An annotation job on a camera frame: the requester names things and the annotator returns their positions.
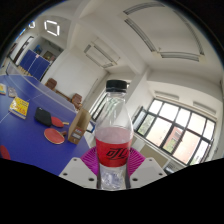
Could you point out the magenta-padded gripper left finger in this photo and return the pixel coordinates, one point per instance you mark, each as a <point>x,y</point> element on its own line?
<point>78,168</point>

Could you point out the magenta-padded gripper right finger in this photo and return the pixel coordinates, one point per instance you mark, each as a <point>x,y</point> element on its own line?
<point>146,170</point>

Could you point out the clear red-labelled drink bottle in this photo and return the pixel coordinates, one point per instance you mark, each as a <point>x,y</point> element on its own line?
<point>113,146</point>

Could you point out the beige two-door cabinet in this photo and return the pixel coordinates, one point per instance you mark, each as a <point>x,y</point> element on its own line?
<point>158,156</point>

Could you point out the brown cardboard box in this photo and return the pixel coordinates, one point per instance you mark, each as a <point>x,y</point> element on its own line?
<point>78,128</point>

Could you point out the red table tennis paddle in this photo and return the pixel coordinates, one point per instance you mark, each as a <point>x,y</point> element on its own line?
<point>57,122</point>
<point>54,136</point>

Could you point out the wide black-framed window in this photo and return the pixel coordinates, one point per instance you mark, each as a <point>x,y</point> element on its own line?
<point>176,131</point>

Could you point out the black table tennis paddle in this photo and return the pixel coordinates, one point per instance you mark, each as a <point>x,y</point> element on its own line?
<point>43,116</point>

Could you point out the tall black-framed window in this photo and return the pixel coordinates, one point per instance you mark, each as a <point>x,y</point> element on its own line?
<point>98,106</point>

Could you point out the brown armchair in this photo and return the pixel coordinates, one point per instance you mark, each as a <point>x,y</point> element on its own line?
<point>51,84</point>
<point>76,100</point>

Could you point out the yellow book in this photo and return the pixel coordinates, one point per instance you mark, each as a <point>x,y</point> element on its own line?
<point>19,107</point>

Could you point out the thin grey booklet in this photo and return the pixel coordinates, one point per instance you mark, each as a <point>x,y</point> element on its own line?
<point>12,92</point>

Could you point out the blue folding partition boards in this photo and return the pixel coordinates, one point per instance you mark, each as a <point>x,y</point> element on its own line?
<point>35,65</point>

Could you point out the white ceiling air conditioner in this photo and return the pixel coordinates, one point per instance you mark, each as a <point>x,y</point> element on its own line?
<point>101,55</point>

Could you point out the group of ceiling lights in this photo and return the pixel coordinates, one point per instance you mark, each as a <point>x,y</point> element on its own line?
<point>52,28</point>

